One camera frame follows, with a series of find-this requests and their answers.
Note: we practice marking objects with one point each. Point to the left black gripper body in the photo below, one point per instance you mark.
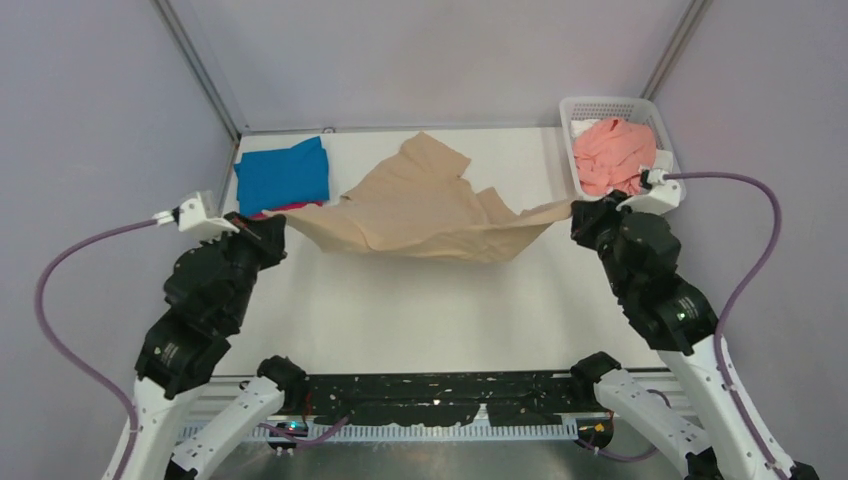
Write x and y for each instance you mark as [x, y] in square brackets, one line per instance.
[253, 243]

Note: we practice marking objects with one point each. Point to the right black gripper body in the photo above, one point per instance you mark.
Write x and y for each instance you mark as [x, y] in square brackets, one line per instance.
[596, 227]

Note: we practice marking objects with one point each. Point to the beige t shirt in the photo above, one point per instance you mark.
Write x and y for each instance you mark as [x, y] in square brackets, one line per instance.
[418, 204]

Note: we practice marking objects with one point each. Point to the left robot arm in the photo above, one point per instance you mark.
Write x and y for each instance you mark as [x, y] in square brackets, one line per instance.
[208, 294]

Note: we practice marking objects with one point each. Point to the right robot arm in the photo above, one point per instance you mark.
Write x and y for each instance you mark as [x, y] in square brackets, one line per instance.
[639, 255]

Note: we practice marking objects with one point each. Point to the pink folded t shirt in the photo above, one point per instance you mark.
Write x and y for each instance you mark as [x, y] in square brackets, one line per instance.
[285, 208]

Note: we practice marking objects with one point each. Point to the blue folded t shirt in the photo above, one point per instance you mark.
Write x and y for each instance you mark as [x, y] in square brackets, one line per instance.
[270, 179]

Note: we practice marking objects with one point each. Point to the salmon t shirt in basket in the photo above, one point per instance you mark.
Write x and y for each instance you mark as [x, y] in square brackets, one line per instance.
[611, 154]

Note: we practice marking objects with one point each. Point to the white plastic basket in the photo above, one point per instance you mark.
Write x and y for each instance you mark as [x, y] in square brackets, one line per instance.
[634, 110]

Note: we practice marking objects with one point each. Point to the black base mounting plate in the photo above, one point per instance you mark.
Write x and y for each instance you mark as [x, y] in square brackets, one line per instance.
[511, 398]

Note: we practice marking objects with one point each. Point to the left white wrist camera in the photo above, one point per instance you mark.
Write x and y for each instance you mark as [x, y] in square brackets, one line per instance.
[198, 217]

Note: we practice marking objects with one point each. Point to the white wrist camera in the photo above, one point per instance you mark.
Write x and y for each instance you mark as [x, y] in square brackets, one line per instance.
[198, 217]
[659, 194]

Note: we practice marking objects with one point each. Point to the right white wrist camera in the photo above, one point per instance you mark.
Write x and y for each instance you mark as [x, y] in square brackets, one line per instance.
[659, 194]

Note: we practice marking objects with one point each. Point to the white slotted cable duct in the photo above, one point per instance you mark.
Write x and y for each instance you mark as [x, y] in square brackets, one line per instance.
[478, 430]

